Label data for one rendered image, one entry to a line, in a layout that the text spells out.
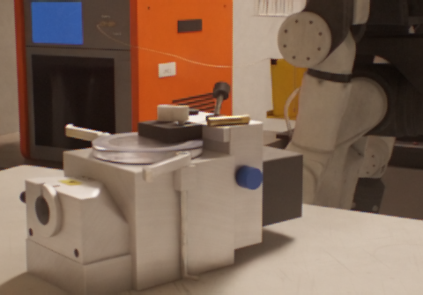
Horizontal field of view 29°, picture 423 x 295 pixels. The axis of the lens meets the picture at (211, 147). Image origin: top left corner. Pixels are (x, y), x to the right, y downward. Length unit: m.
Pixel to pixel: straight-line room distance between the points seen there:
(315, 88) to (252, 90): 2.46
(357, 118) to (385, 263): 0.68
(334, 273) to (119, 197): 0.18
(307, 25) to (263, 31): 2.44
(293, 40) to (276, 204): 0.48
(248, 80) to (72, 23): 1.82
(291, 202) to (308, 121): 0.47
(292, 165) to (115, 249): 0.20
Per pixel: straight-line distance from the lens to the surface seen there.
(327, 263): 0.68
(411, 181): 2.13
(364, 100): 1.34
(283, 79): 2.32
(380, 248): 0.72
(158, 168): 0.57
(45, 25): 1.98
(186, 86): 1.97
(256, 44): 3.61
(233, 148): 0.65
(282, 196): 0.72
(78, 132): 0.72
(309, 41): 1.15
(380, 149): 1.64
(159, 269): 0.62
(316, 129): 1.20
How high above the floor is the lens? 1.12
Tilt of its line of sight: 11 degrees down
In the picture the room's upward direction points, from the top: straight up
